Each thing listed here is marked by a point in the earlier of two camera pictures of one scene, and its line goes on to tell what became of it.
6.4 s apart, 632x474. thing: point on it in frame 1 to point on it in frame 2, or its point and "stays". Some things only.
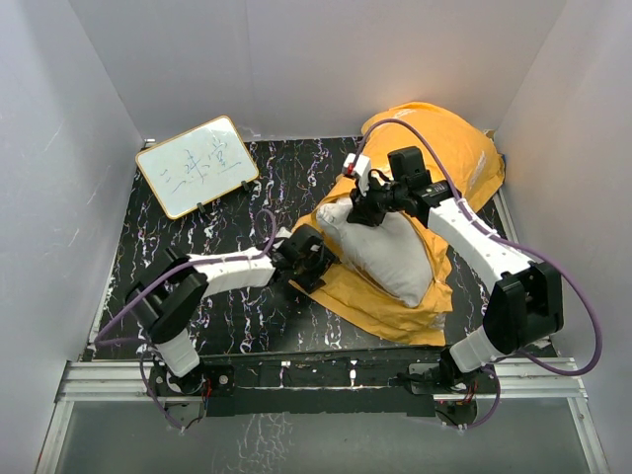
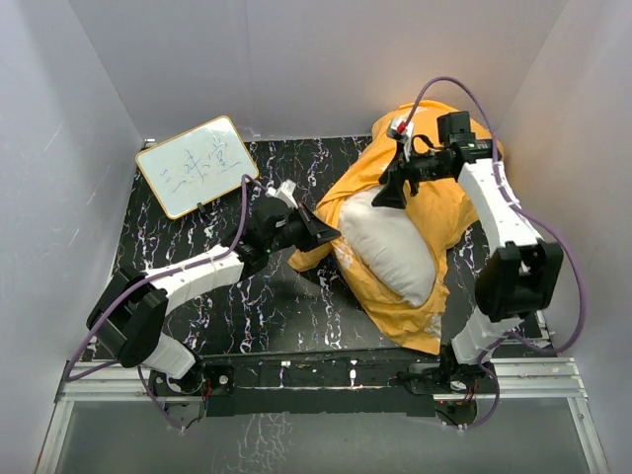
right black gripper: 362,209 to 391,196
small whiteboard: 197,166 stays
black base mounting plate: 362,385 stays
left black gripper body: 309,270 to 294,232
